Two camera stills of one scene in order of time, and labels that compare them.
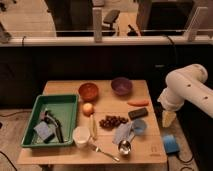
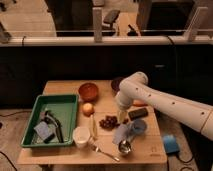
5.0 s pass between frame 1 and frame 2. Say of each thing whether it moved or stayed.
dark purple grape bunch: stayed
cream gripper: moved
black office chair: stayed
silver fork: stayed
